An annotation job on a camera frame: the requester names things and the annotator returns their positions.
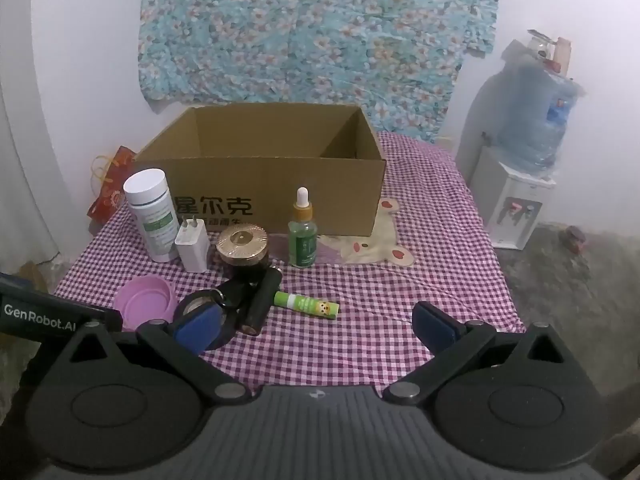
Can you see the green lip balm tube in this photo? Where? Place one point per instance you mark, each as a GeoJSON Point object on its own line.
{"type": "Point", "coordinates": [305, 304]}

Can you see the brown cardboard box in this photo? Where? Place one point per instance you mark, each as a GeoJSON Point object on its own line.
{"type": "Point", "coordinates": [280, 180]}

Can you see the floral blue cloth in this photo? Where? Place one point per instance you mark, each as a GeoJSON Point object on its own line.
{"type": "Point", "coordinates": [310, 35]}

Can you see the white charger plug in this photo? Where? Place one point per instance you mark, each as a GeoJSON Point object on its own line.
{"type": "Point", "coordinates": [192, 250]}

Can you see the red gift bag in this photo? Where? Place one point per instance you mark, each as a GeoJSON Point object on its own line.
{"type": "Point", "coordinates": [107, 195]}

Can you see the purple collapsible cup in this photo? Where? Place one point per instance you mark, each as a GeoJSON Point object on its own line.
{"type": "Point", "coordinates": [142, 302]}

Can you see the black cylinder tube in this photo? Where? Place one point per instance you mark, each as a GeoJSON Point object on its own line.
{"type": "Point", "coordinates": [261, 305]}

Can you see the white bottle with green label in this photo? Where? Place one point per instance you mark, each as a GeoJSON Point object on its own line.
{"type": "Point", "coordinates": [150, 210]}

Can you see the small pink box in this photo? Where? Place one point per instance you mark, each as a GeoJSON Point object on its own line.
{"type": "Point", "coordinates": [562, 57]}

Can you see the small black object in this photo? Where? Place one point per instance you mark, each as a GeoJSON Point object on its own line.
{"type": "Point", "coordinates": [235, 292]}

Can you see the clear cup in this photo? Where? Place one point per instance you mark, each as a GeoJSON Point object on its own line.
{"type": "Point", "coordinates": [540, 45]}

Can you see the small dark object on floor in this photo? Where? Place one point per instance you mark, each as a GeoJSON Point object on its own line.
{"type": "Point", "coordinates": [575, 238]}

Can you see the blue water jug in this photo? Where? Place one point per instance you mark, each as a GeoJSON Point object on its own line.
{"type": "Point", "coordinates": [535, 120]}

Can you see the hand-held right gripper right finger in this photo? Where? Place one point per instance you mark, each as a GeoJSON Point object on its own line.
{"type": "Point", "coordinates": [434, 330]}

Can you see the white water dispenser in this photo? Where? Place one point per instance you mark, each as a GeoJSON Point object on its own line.
{"type": "Point", "coordinates": [510, 200]}

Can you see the pink checkered tablecloth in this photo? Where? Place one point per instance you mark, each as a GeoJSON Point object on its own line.
{"type": "Point", "coordinates": [375, 285]}

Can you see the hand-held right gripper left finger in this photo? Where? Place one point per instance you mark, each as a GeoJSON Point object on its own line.
{"type": "Point", "coordinates": [192, 331]}

